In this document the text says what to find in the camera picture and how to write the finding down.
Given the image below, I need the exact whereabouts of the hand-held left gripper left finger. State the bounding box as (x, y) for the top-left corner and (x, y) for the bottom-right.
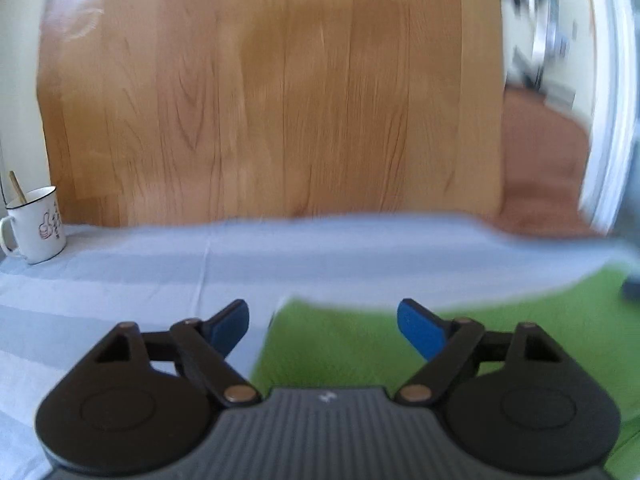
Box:
(94, 299), (262, 406)

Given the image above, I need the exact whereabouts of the blue striped bed sheet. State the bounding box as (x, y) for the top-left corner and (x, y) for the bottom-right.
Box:
(0, 212), (640, 480)

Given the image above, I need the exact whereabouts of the wooden stick in mug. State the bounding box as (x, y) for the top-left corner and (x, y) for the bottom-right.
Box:
(8, 170), (27, 207)

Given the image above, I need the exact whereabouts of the wooden headboard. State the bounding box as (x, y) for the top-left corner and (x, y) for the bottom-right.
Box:
(36, 0), (505, 229)

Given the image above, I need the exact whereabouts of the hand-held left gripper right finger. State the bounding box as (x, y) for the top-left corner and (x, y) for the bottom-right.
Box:
(394, 298), (567, 406)

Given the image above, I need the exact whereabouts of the brown cushion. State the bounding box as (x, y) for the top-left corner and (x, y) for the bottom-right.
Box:
(499, 89), (603, 239)

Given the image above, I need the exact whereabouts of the green navy white knit sweater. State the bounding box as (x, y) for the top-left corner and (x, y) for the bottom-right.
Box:
(249, 265), (640, 480)

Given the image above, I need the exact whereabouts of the white enamel mug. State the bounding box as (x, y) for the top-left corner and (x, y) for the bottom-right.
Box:
(0, 186), (68, 265)

